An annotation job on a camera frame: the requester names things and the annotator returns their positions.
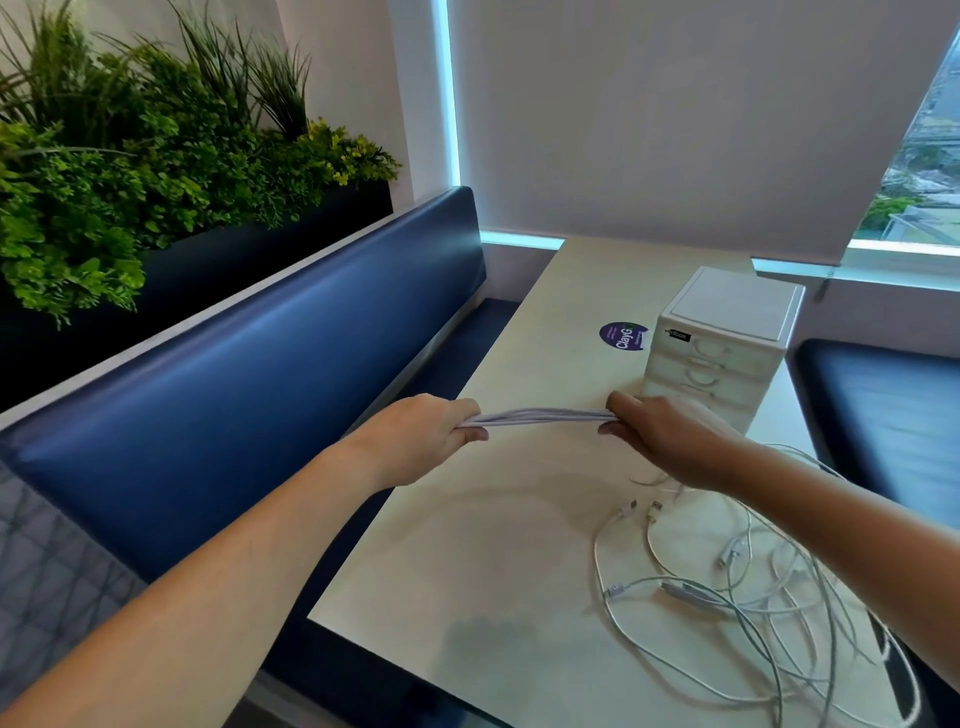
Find person's left hand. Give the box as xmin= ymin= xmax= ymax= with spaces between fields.
xmin=341 ymin=393 xmax=490 ymax=493

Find person's right hand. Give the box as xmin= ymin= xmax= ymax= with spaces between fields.
xmin=597 ymin=389 xmax=745 ymax=494

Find white mini drawer cabinet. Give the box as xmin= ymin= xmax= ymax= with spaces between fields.
xmin=643 ymin=266 xmax=806 ymax=436

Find person's left forearm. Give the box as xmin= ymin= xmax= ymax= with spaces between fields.
xmin=0 ymin=446 xmax=384 ymax=728

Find person's right forearm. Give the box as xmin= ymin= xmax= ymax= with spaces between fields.
xmin=719 ymin=438 xmax=960 ymax=691

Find black planter box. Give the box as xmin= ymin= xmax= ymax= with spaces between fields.
xmin=0 ymin=179 xmax=395 ymax=414

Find round purple sticker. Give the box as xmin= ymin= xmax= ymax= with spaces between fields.
xmin=598 ymin=320 xmax=650 ymax=352

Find white table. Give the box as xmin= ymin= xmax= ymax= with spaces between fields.
xmin=307 ymin=236 xmax=931 ymax=728

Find blue padded bench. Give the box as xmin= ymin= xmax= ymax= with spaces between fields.
xmin=0 ymin=185 xmax=520 ymax=728
xmin=791 ymin=337 xmax=960 ymax=728

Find white roller blind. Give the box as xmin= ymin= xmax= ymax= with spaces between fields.
xmin=448 ymin=0 xmax=960 ymax=268

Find glass window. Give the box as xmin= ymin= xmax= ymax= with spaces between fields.
xmin=851 ymin=29 xmax=960 ymax=253

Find green leafy plants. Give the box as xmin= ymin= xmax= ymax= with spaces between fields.
xmin=0 ymin=0 xmax=403 ymax=331

